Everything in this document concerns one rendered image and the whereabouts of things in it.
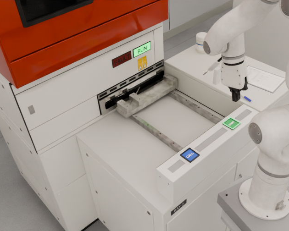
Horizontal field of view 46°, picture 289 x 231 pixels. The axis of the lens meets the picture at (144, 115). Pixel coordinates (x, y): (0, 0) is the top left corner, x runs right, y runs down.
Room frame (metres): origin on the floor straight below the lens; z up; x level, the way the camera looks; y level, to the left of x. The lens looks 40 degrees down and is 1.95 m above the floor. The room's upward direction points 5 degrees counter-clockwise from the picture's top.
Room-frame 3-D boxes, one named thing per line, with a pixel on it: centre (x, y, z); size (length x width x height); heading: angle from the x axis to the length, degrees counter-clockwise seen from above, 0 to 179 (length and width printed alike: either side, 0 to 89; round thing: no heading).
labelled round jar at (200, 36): (1.69, -0.36, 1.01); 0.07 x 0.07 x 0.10
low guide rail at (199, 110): (1.35, -0.25, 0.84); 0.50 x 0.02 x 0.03; 38
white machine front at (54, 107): (1.36, 0.19, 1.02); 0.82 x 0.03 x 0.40; 128
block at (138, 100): (1.37, 0.03, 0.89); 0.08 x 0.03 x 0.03; 38
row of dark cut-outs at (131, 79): (1.47, 0.05, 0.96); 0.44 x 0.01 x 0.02; 128
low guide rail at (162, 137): (1.18, -0.04, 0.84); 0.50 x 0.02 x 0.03; 38
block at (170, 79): (1.52, -0.16, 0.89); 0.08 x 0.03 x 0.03; 38
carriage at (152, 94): (1.42, -0.03, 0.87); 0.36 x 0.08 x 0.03; 128
